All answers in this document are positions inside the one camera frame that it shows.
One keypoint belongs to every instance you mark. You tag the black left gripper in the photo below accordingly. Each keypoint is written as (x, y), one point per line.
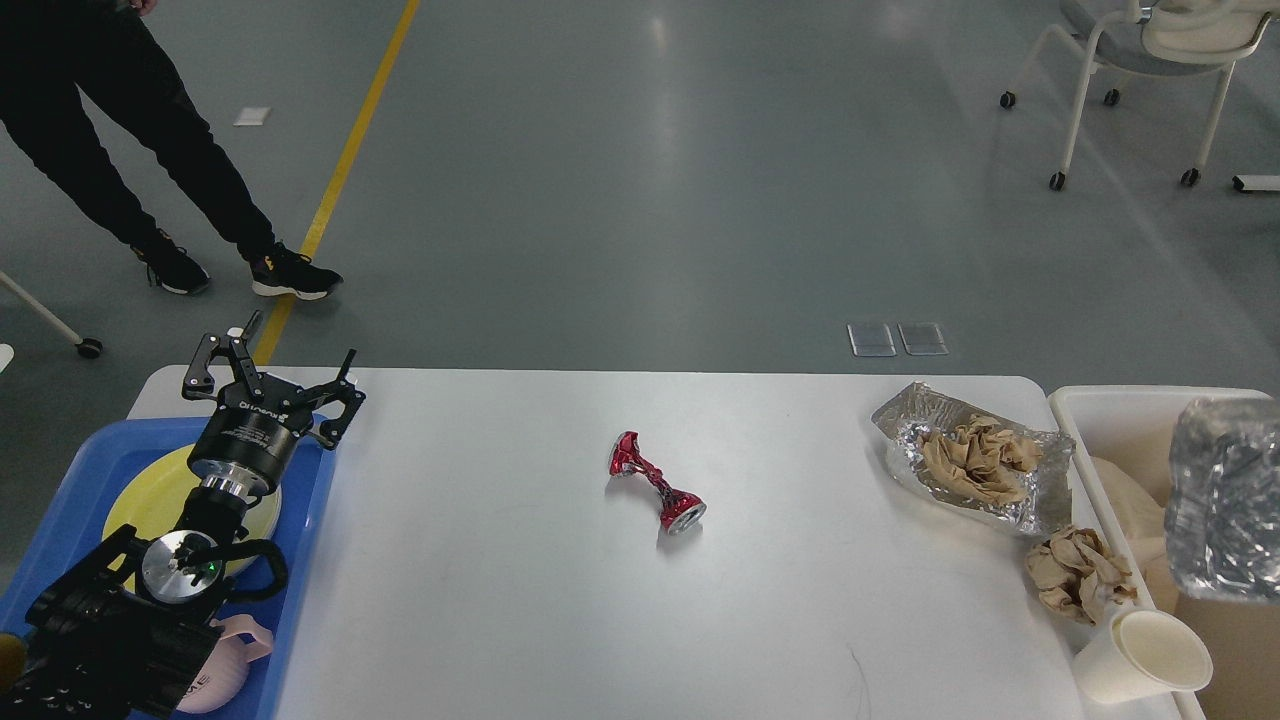
(253, 434)

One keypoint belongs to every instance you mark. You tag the yellow round plate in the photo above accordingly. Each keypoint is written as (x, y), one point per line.
(152, 501)

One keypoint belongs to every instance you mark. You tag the pink ribbed mug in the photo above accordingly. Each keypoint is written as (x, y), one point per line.
(243, 640)

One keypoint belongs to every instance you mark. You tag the aluminium foil sheet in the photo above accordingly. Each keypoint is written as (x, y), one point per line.
(918, 410)

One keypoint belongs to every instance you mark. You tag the brown paper ball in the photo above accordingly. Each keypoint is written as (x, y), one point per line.
(982, 460)

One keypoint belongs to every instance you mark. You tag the small brown paper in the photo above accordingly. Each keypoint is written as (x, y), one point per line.
(1077, 577)

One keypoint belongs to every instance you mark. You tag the brown paper bag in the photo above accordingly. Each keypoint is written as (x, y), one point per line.
(1141, 519)
(1243, 640)

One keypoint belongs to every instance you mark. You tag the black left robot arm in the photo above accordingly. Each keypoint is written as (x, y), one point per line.
(127, 629)

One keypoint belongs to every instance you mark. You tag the left white chair leg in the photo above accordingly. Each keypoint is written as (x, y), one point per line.
(86, 346)

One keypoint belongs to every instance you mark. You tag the blue plastic tray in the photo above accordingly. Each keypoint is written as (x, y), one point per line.
(104, 465)

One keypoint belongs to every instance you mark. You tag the crushed red can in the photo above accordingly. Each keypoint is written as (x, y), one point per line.
(679, 510)

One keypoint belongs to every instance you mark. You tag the beige plastic bin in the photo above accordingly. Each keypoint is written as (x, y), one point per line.
(1132, 427)

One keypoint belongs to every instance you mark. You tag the white paper cup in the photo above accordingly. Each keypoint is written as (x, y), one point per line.
(1139, 653)

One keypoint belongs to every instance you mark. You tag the white wheeled chair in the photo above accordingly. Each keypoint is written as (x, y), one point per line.
(1154, 39)

